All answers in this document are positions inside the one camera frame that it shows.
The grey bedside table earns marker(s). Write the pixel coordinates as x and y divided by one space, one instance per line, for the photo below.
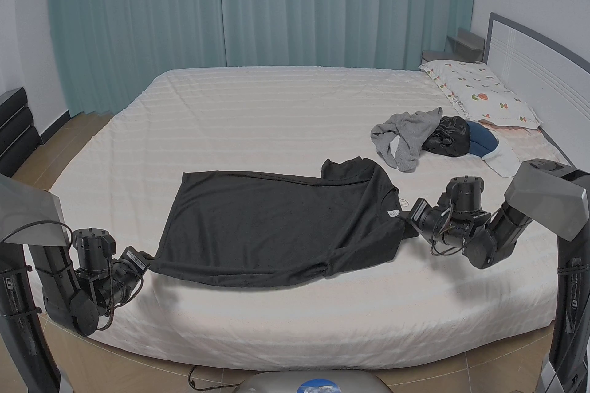
465 43

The white garment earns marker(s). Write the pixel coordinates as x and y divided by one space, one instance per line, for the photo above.
504 163

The black chest of drawers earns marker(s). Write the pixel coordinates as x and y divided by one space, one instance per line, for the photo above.
14 128

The bed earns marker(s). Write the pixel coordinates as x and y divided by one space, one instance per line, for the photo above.
253 119

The dark blue garment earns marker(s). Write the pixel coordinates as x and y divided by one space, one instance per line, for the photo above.
484 142

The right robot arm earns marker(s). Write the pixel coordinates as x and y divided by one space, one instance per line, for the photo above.
544 197

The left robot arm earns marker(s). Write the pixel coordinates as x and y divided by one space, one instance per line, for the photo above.
55 285

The grey garment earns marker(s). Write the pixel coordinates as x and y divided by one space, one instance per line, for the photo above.
405 138

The white printed pillow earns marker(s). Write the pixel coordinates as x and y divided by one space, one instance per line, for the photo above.
484 96

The black shiny garment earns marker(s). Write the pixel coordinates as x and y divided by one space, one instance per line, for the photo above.
449 138

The black T-shirt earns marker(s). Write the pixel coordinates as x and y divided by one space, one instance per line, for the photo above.
276 225

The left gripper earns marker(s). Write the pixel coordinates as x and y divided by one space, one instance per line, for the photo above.
124 278

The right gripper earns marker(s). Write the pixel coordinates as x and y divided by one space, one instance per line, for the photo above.
433 225

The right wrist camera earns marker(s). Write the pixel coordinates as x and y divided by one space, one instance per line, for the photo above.
443 200

